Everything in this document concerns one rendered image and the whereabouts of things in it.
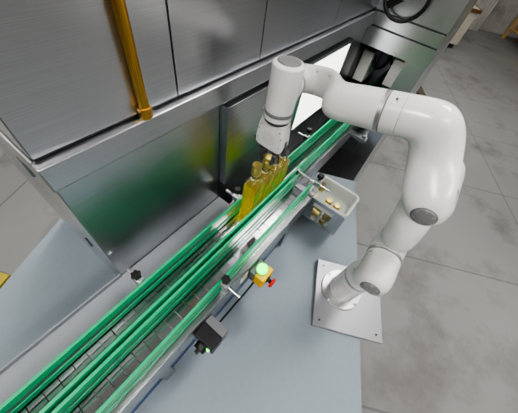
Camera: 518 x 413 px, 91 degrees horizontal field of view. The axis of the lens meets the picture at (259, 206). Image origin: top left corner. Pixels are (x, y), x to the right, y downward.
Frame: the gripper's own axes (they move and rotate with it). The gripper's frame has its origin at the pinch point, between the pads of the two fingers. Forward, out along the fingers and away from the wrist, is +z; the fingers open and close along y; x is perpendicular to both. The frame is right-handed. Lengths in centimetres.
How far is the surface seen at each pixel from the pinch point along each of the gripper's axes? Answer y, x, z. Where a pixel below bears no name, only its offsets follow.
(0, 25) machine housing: -15, -49, -43
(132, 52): -13, -33, -37
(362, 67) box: -12, 119, 9
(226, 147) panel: -12.3, -8.1, -0.9
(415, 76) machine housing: 19, 107, -2
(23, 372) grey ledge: -11, -87, 28
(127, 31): -13, -33, -40
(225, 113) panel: -13.1, -8.1, -13.7
